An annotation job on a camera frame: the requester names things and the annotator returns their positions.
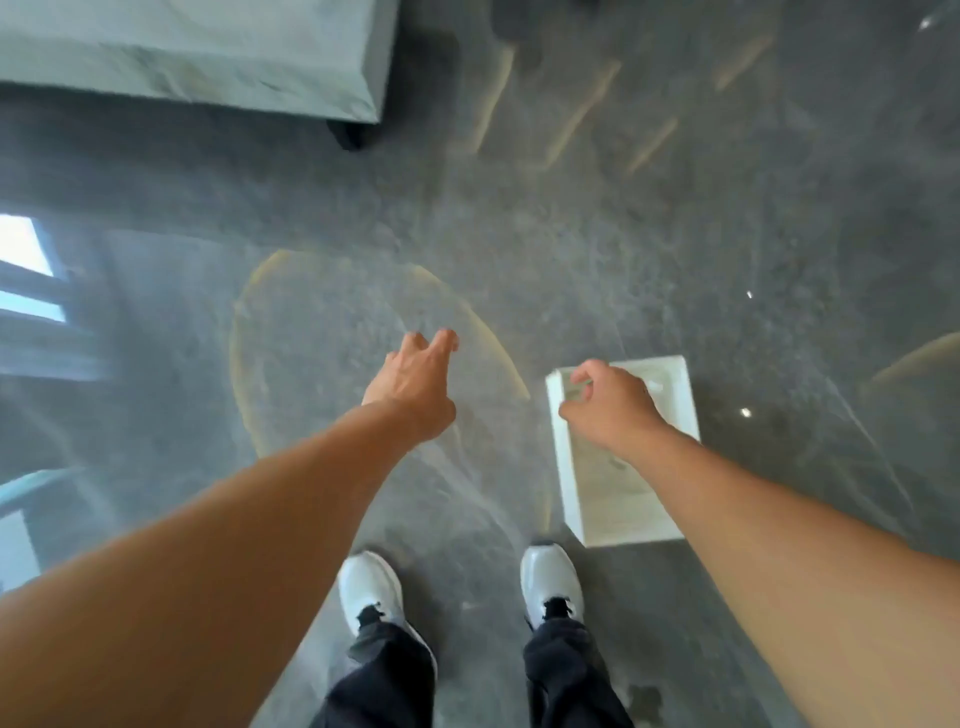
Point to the person's right thumb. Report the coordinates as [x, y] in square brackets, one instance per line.
[574, 409]

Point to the white shoe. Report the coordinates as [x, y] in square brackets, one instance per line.
[371, 589]
[550, 574]

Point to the white open box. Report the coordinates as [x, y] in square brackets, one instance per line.
[615, 502]

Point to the white right shoe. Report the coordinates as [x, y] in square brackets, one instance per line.
[550, 574]

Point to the person's left forearm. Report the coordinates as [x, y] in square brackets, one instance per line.
[202, 570]

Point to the white left shoe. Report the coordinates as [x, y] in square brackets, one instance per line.
[371, 589]

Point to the person's left hand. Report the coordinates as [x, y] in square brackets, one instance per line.
[414, 390]

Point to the person's right forearm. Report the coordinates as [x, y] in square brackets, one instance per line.
[810, 585]

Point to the black trousers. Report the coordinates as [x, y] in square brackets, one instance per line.
[390, 690]

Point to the person's left fingers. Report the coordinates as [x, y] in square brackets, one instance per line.
[435, 346]

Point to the person's right hand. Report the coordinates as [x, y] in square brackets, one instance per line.
[615, 412]

